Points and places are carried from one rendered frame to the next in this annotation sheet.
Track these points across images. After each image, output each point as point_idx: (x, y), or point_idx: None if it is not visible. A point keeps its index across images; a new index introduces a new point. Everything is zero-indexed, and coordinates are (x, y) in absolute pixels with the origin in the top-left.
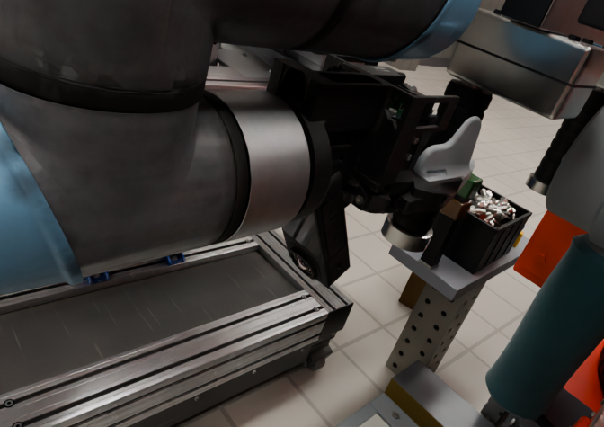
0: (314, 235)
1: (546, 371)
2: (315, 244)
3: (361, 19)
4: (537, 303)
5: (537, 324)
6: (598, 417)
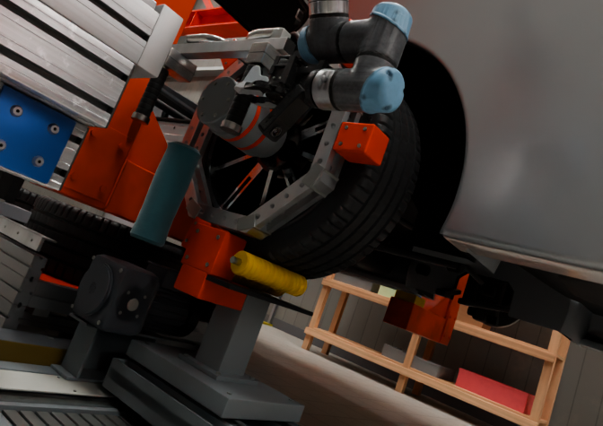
0: (298, 117)
1: (174, 213)
2: (293, 121)
3: None
4: (167, 178)
5: (170, 189)
6: (221, 211)
